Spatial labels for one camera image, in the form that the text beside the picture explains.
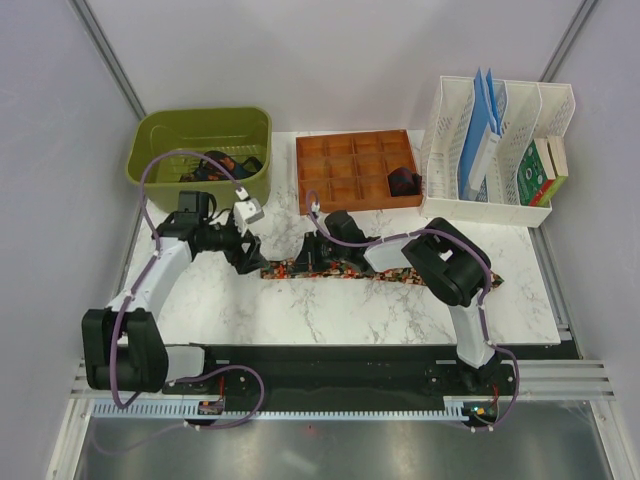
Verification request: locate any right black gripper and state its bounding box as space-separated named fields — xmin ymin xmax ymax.
xmin=290 ymin=231 xmax=348 ymax=275

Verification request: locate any colourful floral patterned tie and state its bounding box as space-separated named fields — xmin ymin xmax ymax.
xmin=259 ymin=258 xmax=505 ymax=294

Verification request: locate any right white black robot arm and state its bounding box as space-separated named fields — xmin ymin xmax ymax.
xmin=293 ymin=210 xmax=501 ymax=394

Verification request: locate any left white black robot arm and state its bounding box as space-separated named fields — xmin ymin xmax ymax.
xmin=81 ymin=191 xmax=267 ymax=393

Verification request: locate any dark blue orange tie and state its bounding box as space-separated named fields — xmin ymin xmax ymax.
xmin=179 ymin=150 xmax=263 ymax=182

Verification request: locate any orange compartment tray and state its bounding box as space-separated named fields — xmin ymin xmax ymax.
xmin=296 ymin=130 xmax=423 ymax=215

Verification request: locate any rolled dark red tie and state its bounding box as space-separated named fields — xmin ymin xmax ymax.
xmin=387 ymin=167 xmax=422 ymax=197

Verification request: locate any olive green plastic bin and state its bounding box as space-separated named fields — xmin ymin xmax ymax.
xmin=125 ymin=107 xmax=272 ymax=213

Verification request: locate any white booklet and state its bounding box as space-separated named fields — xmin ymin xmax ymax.
xmin=468 ymin=125 xmax=501 ymax=191

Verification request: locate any blue folder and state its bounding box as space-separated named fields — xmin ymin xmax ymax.
xmin=458 ymin=68 xmax=508 ymax=202

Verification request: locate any green book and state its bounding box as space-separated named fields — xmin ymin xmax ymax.
xmin=516 ymin=136 xmax=569 ymax=208

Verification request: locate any white plastic file organizer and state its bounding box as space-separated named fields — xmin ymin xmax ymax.
xmin=420 ymin=76 xmax=576 ymax=228

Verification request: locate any beige paperback book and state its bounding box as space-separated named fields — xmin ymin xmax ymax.
xmin=547 ymin=136 xmax=569 ymax=178

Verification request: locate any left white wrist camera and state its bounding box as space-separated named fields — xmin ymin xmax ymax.
xmin=233 ymin=198 xmax=264 ymax=236

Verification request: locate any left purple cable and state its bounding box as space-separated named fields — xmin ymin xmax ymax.
xmin=92 ymin=148 xmax=266 ymax=455

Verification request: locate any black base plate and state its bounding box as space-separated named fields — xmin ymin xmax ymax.
xmin=162 ymin=345 xmax=515 ymax=411

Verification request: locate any white slotted cable duct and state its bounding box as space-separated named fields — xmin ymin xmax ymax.
xmin=90 ymin=397 xmax=485 ymax=422

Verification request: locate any aluminium frame rail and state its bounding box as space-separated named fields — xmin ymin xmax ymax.
xmin=46 ymin=342 xmax=615 ymax=479

